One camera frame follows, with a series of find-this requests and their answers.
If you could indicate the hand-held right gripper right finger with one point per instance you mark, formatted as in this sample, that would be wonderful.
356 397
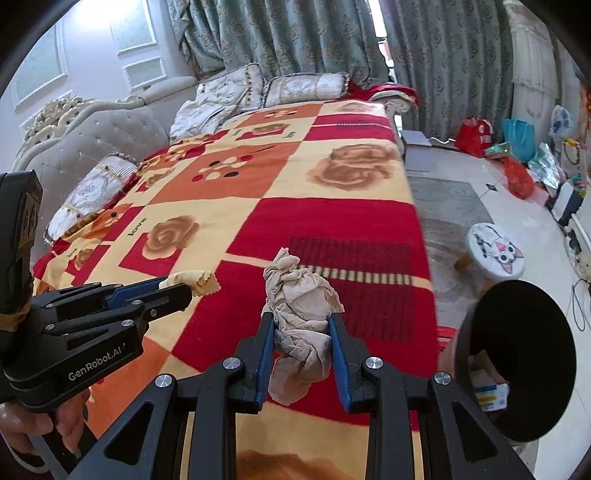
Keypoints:
341 364

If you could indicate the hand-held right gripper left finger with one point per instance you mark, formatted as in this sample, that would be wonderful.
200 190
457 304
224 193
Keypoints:
263 355

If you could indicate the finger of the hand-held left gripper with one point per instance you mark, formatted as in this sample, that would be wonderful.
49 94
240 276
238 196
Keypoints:
134 290
152 307

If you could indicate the pale serrated wrapper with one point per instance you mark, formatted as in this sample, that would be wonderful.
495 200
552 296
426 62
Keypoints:
201 282

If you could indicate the beige cloth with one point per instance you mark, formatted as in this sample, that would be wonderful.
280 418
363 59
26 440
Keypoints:
300 314

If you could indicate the black bin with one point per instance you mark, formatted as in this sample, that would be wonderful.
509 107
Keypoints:
531 332

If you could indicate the person's left hand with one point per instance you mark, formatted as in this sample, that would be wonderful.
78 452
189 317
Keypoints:
18 427

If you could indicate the grey embroidered cushion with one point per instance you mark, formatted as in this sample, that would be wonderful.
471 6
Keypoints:
90 194

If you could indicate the printed blanket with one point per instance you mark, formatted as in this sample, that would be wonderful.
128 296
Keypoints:
277 184

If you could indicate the folded white quilt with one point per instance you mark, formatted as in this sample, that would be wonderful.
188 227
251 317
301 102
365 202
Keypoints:
198 120

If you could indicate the cat print stool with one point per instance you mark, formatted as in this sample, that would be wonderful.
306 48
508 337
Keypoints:
496 247

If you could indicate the cream fringed pillow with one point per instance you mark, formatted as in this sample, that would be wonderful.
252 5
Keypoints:
228 87

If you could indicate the flat cardboard box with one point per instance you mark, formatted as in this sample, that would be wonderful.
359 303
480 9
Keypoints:
415 150

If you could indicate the small red plastic bag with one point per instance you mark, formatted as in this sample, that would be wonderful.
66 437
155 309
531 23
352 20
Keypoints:
518 177

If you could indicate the striped embroidered pillow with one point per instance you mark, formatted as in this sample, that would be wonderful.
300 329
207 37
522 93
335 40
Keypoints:
304 90

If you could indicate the red shopping bag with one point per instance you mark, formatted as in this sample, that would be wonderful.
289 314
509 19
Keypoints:
473 136

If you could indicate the colourful flat box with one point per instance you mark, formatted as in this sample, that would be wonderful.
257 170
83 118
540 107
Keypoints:
498 150

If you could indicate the folded red blanket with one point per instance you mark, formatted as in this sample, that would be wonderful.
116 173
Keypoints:
383 94

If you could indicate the white and dark bag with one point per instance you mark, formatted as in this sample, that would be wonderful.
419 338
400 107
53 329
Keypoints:
568 203

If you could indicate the silver foil bag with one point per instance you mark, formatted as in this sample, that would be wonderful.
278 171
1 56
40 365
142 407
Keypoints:
545 166

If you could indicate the blue shopping bag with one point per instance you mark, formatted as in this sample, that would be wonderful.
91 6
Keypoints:
519 138

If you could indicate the patterned green curtain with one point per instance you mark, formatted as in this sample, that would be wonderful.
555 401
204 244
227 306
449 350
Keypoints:
286 37
452 60

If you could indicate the white bag yellow trim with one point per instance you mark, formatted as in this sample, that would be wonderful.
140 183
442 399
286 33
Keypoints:
573 159

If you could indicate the white blue plastic bag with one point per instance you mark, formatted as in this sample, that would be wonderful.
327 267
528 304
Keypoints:
561 122

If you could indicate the lace covered standing unit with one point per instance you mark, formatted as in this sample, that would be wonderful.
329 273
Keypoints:
535 55

